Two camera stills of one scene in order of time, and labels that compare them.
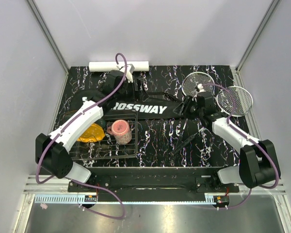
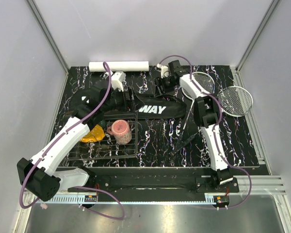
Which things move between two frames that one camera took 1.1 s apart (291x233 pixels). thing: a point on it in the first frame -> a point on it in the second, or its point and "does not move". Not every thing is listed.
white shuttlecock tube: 106,66 does not move
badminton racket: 225,102 does not move
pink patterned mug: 121,129 does not move
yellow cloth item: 95,133 does not move
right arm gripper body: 193,109 -> 166,83
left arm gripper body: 129,91 -> 119,101
